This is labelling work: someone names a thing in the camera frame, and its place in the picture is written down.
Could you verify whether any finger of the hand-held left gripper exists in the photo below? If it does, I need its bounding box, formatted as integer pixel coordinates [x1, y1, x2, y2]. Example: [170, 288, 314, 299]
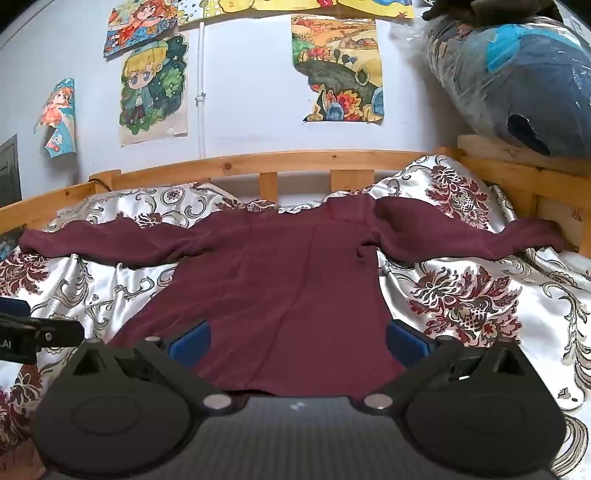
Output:
[0, 298, 30, 319]
[0, 312, 86, 348]

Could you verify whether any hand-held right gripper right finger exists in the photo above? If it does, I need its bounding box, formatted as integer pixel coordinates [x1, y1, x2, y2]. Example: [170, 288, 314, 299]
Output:
[353, 319, 532, 415]

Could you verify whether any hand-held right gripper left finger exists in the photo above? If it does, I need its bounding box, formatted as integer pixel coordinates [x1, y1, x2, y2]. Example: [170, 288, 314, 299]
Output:
[71, 320, 242, 415]

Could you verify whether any maroon long-sleeve shirt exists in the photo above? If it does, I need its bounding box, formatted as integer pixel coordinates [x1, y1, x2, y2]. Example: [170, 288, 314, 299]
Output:
[21, 190, 566, 398]

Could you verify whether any floral satin blanket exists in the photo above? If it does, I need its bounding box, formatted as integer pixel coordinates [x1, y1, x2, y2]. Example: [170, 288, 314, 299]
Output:
[0, 154, 591, 480]

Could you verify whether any plastic-wrapped blue bundle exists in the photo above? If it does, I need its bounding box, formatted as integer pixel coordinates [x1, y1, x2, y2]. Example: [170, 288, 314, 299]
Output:
[390, 4, 591, 158]

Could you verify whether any dark cloth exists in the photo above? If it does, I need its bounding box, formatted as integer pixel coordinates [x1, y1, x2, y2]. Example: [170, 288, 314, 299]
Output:
[422, 0, 565, 27]

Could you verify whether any grey wall panel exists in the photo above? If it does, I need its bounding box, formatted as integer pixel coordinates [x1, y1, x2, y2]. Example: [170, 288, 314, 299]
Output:
[0, 134, 22, 217]

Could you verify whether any small curled wall poster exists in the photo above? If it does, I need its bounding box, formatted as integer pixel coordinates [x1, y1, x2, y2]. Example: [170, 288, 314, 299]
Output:
[34, 77, 77, 159]

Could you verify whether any wooden bed frame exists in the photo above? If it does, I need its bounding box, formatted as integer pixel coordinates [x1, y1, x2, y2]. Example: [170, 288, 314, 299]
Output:
[0, 134, 591, 259]

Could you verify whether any white wall pipe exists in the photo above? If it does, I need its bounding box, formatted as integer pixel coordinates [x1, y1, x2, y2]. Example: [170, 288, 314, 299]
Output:
[197, 21, 207, 160]

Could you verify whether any blond figure wall poster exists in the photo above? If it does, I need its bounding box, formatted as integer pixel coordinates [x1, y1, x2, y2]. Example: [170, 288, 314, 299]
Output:
[119, 33, 190, 148]

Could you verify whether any landscape wall poster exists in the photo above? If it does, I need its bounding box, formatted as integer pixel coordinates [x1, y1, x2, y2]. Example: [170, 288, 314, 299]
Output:
[290, 14, 385, 125]

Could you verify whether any orange-haired figure wall poster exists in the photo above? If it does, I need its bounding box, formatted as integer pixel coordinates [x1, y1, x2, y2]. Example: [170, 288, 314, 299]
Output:
[103, 0, 180, 59]

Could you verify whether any yellow wall poster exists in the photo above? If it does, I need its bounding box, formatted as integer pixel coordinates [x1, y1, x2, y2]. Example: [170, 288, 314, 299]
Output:
[177, 0, 416, 29]

